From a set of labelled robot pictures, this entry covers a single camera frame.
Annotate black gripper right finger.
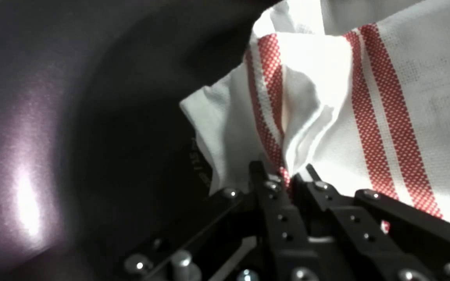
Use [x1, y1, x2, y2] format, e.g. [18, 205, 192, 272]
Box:
[289, 163, 450, 281]

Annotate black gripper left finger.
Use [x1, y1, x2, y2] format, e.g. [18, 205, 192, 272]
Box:
[122, 159, 315, 281]

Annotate white towel red stripes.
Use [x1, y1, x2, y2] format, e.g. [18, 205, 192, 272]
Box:
[178, 0, 450, 236]

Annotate dark purple frying pan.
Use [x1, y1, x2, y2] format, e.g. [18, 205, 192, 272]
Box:
[0, 0, 289, 281]

